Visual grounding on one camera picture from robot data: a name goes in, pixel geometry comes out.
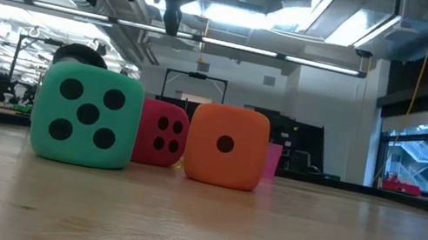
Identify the long ceiling light bar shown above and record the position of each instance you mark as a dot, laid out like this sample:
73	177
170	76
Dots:
236	46

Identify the red foam die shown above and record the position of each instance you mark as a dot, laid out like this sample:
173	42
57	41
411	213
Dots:
148	143

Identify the black rectangular stand frame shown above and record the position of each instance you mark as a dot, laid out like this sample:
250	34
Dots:
197	75

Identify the black cabinets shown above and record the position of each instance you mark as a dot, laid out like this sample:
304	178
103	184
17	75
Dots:
303	138

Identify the teal foam die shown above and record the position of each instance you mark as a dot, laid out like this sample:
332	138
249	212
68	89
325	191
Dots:
81	145

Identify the pink plastic bin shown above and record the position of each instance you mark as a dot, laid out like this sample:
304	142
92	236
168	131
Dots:
272	161

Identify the orange foam die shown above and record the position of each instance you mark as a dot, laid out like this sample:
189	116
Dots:
223	166

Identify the red plastic crate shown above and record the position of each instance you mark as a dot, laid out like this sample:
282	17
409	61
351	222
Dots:
401	187

